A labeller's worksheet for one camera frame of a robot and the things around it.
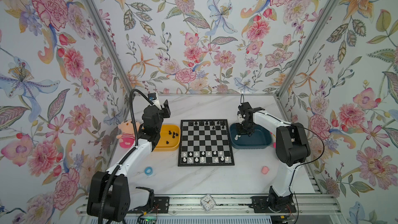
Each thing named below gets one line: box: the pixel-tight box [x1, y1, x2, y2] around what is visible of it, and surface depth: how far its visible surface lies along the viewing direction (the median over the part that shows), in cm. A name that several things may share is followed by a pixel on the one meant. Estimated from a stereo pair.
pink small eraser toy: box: [261, 165, 270, 175], surface depth 85 cm
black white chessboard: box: [177, 119, 235, 167], surface depth 95 cm
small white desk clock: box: [200, 193, 217, 213], surface depth 75 cm
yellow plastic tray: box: [153, 124, 181, 152], surface depth 97 cm
